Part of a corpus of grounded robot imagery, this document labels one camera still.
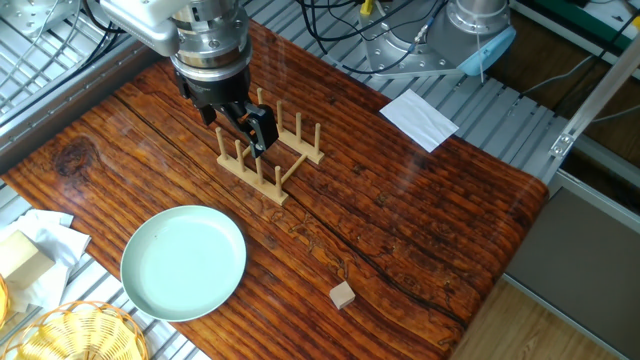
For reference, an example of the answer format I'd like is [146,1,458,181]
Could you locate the white cable tie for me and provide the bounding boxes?
[473,19,486,85]

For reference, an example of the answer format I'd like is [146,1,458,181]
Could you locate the yellow wicker basket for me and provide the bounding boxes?
[0,274,11,331]

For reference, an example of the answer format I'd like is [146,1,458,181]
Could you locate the small wooden cube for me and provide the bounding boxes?
[328,280,357,311]

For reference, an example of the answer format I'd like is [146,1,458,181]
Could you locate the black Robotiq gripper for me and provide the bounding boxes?
[173,63,280,159]

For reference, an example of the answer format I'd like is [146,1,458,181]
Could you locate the white paper sheet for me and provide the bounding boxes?
[378,88,460,154]

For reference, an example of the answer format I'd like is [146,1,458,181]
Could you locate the pale wooden block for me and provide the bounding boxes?
[0,229,57,290]

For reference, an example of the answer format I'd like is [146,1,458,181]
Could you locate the aluminium frame post with bracket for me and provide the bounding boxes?
[548,32,640,160]

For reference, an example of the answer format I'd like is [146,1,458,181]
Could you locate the black cable bundle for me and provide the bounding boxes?
[79,0,129,74]

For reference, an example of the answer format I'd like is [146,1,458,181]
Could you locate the light green round dish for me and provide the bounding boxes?
[119,204,248,323]

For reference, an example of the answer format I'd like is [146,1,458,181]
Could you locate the grey flat panel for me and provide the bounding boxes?
[503,187,640,360]

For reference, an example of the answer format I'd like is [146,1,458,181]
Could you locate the metal wire grid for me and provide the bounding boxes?
[0,0,151,119]

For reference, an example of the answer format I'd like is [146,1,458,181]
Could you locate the white crumpled cloth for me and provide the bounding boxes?
[0,208,93,315]

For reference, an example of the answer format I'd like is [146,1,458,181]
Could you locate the grey metal rail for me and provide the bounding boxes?
[0,37,166,175]

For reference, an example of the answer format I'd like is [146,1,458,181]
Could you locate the aluminium mounting plate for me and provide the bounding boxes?
[0,0,82,40]

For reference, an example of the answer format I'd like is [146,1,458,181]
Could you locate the wooden peg dish rack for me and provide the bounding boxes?
[214,87,326,207]

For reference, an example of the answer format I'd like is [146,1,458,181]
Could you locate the yellow wire basket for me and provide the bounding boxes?
[0,300,151,360]

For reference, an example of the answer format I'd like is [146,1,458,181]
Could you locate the white cable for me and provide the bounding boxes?
[519,53,596,97]

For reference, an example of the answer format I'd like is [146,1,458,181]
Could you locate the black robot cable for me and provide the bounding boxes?
[294,0,451,76]

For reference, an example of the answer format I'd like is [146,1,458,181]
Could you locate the wood grain table mat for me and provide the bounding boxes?
[0,9,551,360]

